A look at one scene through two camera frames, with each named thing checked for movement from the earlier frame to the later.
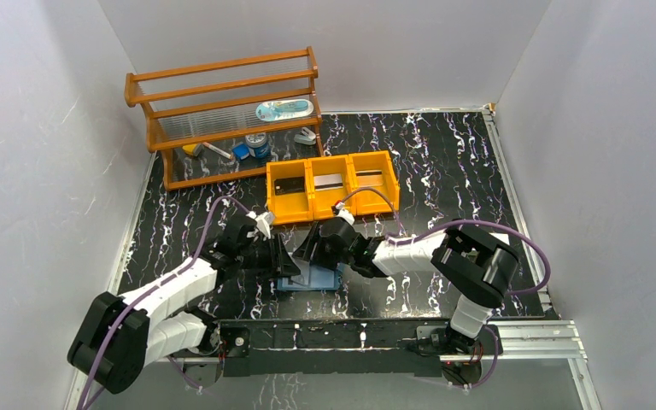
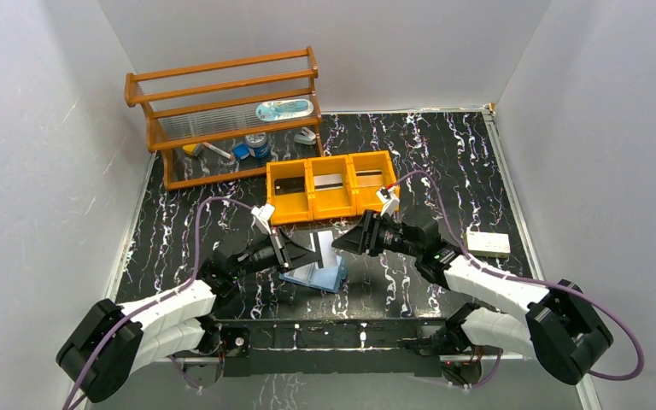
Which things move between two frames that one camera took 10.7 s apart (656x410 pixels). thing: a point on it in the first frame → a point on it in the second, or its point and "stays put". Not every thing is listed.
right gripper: x=321 y=248 → x=369 y=241
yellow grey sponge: x=193 y=149 stays put
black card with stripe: x=289 y=185 stays put
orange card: x=370 y=178 stays put
